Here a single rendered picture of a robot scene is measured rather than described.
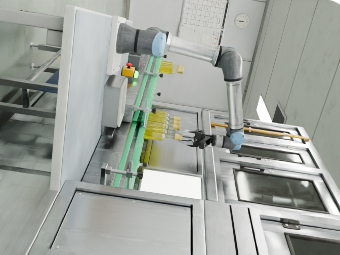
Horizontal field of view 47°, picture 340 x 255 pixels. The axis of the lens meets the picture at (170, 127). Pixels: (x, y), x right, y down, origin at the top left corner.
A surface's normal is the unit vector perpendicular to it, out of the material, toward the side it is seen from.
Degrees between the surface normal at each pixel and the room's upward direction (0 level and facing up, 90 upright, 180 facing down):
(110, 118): 90
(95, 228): 90
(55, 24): 90
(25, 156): 90
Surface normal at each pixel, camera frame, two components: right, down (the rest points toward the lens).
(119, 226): 0.14, -0.89
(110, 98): -0.05, 0.44
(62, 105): -0.01, 0.23
